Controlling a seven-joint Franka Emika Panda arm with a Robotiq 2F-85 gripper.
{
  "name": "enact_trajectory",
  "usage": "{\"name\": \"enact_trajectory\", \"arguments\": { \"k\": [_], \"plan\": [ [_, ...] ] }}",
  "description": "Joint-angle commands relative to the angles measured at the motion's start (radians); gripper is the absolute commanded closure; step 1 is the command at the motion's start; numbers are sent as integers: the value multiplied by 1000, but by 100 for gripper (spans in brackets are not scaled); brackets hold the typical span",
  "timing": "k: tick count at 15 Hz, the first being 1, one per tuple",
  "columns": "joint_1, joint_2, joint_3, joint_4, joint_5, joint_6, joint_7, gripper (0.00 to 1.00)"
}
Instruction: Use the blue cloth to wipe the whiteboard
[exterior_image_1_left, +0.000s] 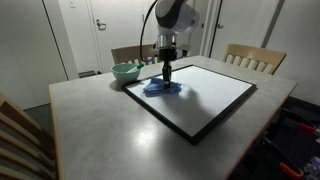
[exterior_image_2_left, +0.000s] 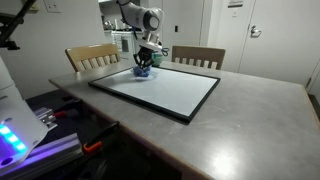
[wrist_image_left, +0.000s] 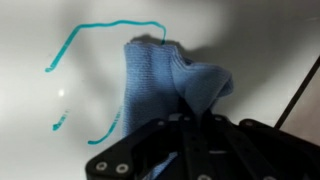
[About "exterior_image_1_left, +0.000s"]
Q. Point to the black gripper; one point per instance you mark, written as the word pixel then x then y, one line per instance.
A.
pixel 166 55

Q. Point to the blue microfiber cloth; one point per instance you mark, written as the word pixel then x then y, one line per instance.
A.
pixel 156 87

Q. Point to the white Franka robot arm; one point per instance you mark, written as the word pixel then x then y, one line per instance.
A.
pixel 175 16

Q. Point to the black framed whiteboard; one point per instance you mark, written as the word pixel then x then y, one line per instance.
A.
pixel 206 96

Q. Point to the green capped marker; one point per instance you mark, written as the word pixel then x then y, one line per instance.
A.
pixel 139 66

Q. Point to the mint green bowl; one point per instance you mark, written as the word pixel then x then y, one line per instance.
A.
pixel 123 77

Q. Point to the dark brown wooden chair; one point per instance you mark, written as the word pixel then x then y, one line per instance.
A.
pixel 128 53

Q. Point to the white door with lever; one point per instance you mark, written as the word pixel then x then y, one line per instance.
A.
pixel 116 33

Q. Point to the round silver door knob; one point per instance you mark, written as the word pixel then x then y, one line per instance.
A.
pixel 220 26

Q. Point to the white door with knob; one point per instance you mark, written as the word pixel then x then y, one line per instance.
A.
pixel 243 30

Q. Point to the light tan wooden chair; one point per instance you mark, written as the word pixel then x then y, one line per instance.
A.
pixel 253 51

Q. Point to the orange tipped black clamp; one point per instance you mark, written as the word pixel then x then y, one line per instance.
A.
pixel 306 127
pixel 290 170

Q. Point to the brown slatted wooden chair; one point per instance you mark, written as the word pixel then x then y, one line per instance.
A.
pixel 20 123

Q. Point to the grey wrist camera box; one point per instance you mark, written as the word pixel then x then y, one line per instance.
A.
pixel 183 50

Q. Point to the small white wall switch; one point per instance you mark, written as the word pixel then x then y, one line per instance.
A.
pixel 72 3

